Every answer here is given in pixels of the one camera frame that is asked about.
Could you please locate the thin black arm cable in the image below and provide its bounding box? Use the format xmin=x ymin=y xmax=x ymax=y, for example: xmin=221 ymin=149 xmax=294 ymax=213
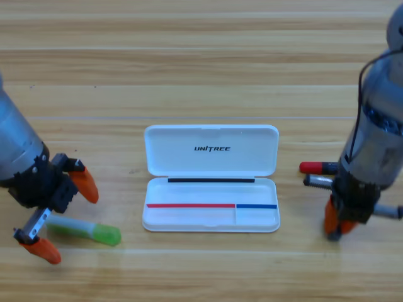
xmin=344 ymin=48 xmax=403 ymax=164

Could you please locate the white plastic pencil case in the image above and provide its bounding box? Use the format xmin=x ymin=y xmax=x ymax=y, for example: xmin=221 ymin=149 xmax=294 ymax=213
xmin=142 ymin=124 xmax=281 ymax=233

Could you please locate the red and black marker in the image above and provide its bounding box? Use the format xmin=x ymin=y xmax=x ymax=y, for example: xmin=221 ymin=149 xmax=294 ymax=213
xmin=298 ymin=161 xmax=339 ymax=176

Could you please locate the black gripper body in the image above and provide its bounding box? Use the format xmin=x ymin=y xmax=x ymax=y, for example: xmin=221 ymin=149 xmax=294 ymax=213
xmin=8 ymin=153 xmax=79 ymax=237
xmin=303 ymin=174 xmax=403 ymax=225

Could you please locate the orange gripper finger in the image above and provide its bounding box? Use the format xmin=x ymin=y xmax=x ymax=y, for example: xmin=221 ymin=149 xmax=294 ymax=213
xmin=340 ymin=220 xmax=358 ymax=235
xmin=324 ymin=194 xmax=341 ymax=237
xmin=13 ymin=228 xmax=62 ymax=266
xmin=52 ymin=153 xmax=99 ymax=204

